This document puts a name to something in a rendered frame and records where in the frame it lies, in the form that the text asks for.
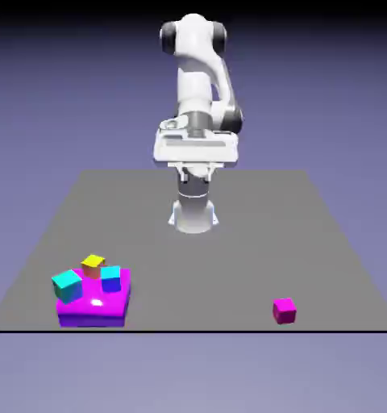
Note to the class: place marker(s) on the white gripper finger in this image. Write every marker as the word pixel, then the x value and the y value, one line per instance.
pixel 209 174
pixel 183 174

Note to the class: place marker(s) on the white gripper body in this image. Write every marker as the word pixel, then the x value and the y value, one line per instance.
pixel 195 151

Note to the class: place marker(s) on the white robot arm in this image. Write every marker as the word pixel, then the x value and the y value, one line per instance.
pixel 193 58

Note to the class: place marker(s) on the small cyan blue cube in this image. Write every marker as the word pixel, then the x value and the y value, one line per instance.
pixel 111 279

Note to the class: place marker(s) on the small yellow cube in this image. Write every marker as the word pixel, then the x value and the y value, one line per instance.
pixel 93 266

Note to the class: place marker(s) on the small magenta cube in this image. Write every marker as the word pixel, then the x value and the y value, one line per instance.
pixel 284 310

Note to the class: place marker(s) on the large magenta box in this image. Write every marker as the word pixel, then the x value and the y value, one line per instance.
pixel 96 306

